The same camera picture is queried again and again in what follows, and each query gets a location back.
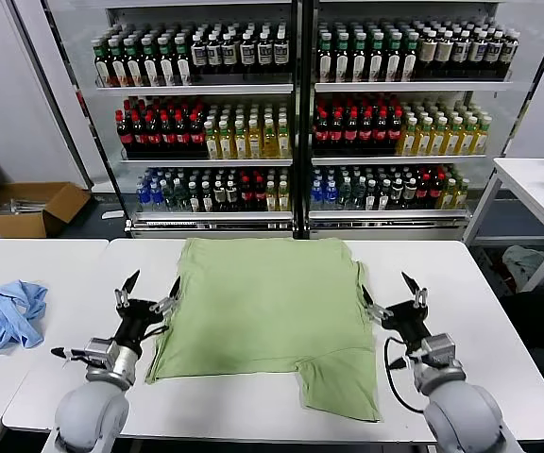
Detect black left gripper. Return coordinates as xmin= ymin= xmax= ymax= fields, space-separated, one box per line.
xmin=113 ymin=269 xmax=182 ymax=353

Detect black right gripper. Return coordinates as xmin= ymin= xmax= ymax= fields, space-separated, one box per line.
xmin=361 ymin=271 xmax=433 ymax=353

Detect light green printed polo shirt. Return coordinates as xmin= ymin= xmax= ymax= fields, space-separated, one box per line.
xmin=144 ymin=237 xmax=385 ymax=424

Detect pile of mixed clothes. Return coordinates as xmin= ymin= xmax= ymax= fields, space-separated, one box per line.
xmin=501 ymin=243 xmax=544 ymax=292

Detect open brown cardboard box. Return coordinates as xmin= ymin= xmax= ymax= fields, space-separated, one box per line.
xmin=0 ymin=181 xmax=93 ymax=239

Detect light blue crumpled shirt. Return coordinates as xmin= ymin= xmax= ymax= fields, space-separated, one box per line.
xmin=0 ymin=279 xmax=49 ymax=353

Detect grey metal parts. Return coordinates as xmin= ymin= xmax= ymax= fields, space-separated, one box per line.
xmin=9 ymin=197 xmax=50 ymax=214

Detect white side table with legs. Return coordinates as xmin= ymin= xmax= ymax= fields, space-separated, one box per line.
xmin=463 ymin=157 xmax=544 ymax=294

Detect black-framed glass fridge door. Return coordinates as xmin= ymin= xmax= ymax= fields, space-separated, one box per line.
xmin=465 ymin=0 xmax=544 ymax=232
xmin=40 ymin=0 xmax=131 ymax=232

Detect drink bottle shelf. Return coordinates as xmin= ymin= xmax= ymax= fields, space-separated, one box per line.
xmin=105 ymin=0 xmax=304 ymax=240

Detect metal shelf with bottles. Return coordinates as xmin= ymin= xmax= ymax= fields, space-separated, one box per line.
xmin=302 ymin=0 xmax=495 ymax=240

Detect dark tea bottle green cap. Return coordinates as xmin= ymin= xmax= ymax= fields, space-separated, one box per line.
xmin=126 ymin=37 xmax=144 ymax=88
xmin=350 ymin=32 xmax=369 ymax=82
xmin=158 ymin=36 xmax=177 ymax=87
xmin=368 ymin=31 xmax=386 ymax=82
xmin=385 ymin=31 xmax=403 ymax=81
xmin=110 ymin=38 xmax=128 ymax=88
xmin=93 ymin=39 xmax=111 ymax=89
xmin=175 ymin=36 xmax=193 ymax=87
xmin=333 ymin=32 xmax=351 ymax=82
xmin=402 ymin=31 xmax=420 ymax=80
xmin=317 ymin=33 xmax=334 ymax=82
xmin=142 ymin=37 xmax=161 ymax=87

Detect dark bottle navy label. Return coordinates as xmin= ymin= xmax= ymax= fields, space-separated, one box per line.
xmin=469 ymin=29 xmax=487 ymax=79
xmin=272 ymin=25 xmax=290 ymax=75
xmin=221 ymin=32 xmax=239 ymax=75
xmin=452 ymin=29 xmax=470 ymax=79
xmin=485 ymin=29 xmax=503 ymax=79
xmin=206 ymin=32 xmax=224 ymax=75
xmin=256 ymin=30 xmax=274 ymax=75
xmin=501 ymin=29 xmax=520 ymax=79
xmin=240 ymin=31 xmax=258 ymax=75
xmin=191 ymin=33 xmax=209 ymax=75

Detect dark bottle beige label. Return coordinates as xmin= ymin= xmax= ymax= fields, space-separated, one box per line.
xmin=418 ymin=30 xmax=436 ymax=79
xmin=435 ymin=29 xmax=453 ymax=79

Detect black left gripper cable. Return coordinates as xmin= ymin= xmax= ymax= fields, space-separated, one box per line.
xmin=143 ymin=323 xmax=171 ymax=342

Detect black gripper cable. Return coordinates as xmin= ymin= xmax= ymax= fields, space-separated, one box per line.
xmin=383 ymin=335 xmax=428 ymax=417
xmin=143 ymin=323 xmax=171 ymax=342

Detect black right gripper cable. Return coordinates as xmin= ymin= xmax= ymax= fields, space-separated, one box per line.
xmin=383 ymin=335 xmax=428 ymax=417

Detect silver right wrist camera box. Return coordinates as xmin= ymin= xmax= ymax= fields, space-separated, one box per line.
xmin=417 ymin=332 xmax=456 ymax=365

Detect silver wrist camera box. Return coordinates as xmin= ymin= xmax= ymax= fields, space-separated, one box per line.
xmin=84 ymin=336 xmax=118 ymax=368
xmin=417 ymin=332 xmax=456 ymax=365

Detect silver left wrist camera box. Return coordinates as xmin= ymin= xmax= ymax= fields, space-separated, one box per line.
xmin=84 ymin=336 xmax=118 ymax=368

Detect black left camera cable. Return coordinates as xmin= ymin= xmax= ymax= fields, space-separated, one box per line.
xmin=50 ymin=346 xmax=89 ymax=368

